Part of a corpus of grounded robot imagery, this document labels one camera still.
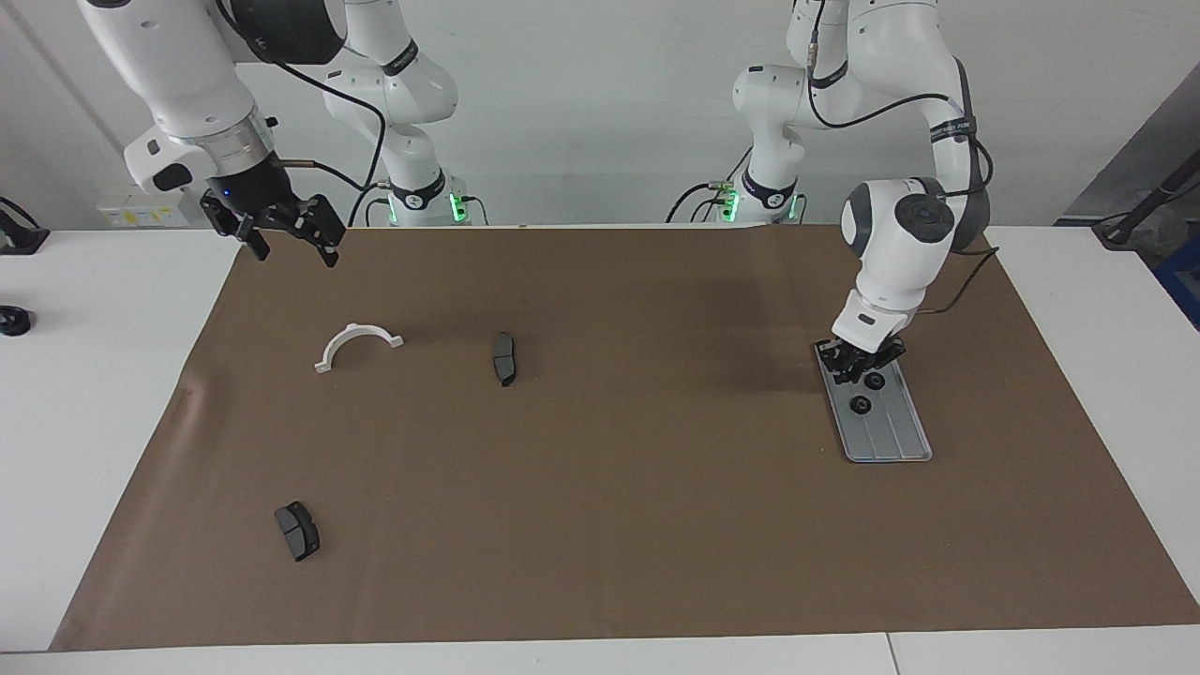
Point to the black round knob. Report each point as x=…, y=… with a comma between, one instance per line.
x=13, y=322

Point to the grey metal tray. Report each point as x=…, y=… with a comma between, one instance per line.
x=891, y=431

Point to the wide dark grey brake pad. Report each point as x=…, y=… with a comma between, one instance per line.
x=298, y=532

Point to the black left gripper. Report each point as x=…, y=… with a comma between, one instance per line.
x=862, y=352

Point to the slim dark grey brake pad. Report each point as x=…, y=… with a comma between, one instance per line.
x=504, y=358

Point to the brown paper mat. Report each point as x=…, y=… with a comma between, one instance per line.
x=609, y=525

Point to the black table clamp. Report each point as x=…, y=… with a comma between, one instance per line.
x=21, y=239

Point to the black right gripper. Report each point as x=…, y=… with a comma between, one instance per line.
x=248, y=187

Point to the blue crate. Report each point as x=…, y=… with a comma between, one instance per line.
x=1183, y=281

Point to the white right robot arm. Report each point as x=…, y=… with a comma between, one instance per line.
x=178, y=66

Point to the white wall socket box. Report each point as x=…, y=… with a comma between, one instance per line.
x=141, y=216

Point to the black stand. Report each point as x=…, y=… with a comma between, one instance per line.
x=1125, y=225

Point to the black bearing gear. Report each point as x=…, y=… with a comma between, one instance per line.
x=860, y=405
x=876, y=382

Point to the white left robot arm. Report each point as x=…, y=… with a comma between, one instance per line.
x=891, y=262

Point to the white curved plastic bracket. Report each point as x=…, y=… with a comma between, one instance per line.
x=359, y=329

